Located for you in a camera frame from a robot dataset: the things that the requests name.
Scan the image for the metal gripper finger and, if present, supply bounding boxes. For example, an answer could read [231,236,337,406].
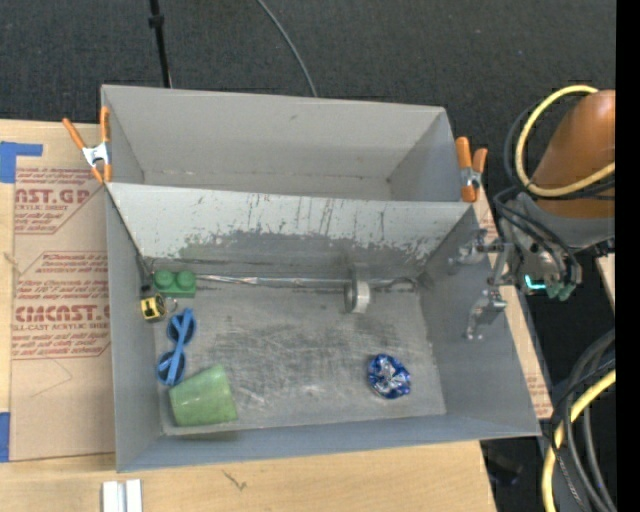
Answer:
[446,228,501,266]
[464,287,508,342]

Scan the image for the green cup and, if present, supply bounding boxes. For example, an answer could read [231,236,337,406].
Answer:
[167,363,240,428]

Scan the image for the yellow and black tape measure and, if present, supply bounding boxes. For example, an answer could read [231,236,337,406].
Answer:
[139,293,179,324]

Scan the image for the blue crumpled foil wrapper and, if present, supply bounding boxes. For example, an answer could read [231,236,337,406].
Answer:
[366,353,413,401]

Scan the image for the green toy brick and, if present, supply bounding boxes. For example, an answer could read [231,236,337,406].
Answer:
[152,269,198,300]

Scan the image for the thin grey twisted cable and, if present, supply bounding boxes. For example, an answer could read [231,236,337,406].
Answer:
[194,273,419,292]

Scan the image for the brown cardboard board red print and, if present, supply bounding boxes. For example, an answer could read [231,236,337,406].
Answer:
[0,118,555,464]

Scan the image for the blue sunglasses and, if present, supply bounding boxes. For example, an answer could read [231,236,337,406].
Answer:
[156,307,198,387]

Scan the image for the grey metal bin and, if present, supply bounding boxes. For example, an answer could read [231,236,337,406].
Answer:
[99,83,544,474]

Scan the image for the grey tape roll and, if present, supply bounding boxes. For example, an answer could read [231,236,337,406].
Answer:
[342,263,373,316]

